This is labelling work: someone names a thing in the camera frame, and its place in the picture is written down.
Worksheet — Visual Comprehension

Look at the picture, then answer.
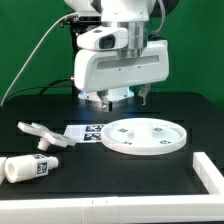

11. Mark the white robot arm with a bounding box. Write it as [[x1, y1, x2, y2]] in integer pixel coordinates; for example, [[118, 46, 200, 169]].
[[64, 0, 179, 111]]

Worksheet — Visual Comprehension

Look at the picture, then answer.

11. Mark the white marker sheet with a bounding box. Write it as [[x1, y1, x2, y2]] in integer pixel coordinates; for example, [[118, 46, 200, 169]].
[[64, 124, 104, 143]]

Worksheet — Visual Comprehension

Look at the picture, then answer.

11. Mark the white right fence rail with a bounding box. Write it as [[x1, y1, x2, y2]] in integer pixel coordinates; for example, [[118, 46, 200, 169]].
[[193, 152, 224, 195]]

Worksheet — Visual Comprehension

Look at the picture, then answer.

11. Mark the white left fence rail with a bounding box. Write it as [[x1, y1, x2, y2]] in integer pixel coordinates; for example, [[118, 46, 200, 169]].
[[0, 157, 7, 185]]

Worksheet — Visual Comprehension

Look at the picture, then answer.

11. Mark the white cross-shaped table base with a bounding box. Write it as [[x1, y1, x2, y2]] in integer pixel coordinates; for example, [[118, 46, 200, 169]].
[[18, 122, 76, 151]]

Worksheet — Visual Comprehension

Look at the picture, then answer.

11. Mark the black base cable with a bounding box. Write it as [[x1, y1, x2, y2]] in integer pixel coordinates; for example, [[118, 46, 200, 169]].
[[3, 77, 76, 104]]

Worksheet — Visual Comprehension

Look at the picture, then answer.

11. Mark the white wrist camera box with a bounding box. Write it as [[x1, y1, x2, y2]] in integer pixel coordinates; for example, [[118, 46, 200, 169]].
[[77, 26, 128, 51]]

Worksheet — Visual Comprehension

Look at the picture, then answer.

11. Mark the grey camera cable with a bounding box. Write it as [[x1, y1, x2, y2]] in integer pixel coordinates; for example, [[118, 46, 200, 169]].
[[0, 12, 79, 107]]

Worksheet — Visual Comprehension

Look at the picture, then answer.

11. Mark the white front fence rail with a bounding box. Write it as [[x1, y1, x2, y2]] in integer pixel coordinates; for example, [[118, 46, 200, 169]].
[[0, 195, 224, 224]]

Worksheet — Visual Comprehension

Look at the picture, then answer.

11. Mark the white fence rail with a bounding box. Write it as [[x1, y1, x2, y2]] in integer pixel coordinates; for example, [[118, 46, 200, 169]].
[[0, 157, 7, 185], [0, 195, 224, 224], [193, 152, 224, 195]]

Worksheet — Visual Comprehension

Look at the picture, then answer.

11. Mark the white round table top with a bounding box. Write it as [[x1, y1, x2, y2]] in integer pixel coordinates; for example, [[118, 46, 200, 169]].
[[101, 118, 187, 156]]

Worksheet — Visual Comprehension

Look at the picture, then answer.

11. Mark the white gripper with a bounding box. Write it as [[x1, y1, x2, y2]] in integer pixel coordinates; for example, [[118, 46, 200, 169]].
[[74, 40, 169, 112]]

